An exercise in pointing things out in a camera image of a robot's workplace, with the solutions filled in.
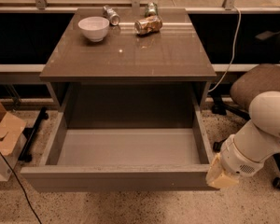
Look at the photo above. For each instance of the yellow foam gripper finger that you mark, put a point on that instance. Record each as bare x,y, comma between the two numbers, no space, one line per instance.
218,177

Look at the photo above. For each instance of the grey top drawer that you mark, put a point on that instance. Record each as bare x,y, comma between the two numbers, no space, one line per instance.
125,138

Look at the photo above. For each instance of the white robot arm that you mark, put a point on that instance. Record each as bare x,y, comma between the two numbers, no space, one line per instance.
244,153

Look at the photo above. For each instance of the grey drawer cabinet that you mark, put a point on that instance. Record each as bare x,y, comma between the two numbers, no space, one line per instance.
175,53

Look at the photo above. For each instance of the brown office chair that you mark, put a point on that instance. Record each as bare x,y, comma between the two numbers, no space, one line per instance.
262,78

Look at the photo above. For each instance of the crushed golden can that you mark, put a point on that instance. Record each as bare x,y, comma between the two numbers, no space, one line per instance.
148,25

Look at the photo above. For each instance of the silver soda can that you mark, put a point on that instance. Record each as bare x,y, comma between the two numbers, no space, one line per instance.
111,15

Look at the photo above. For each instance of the black stand foot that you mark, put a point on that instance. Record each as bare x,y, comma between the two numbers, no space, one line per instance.
30,133

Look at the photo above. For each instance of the white ceramic bowl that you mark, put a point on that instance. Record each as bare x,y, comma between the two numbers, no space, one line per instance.
94,28

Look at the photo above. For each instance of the cardboard box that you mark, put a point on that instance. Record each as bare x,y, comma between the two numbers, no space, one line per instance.
12,141

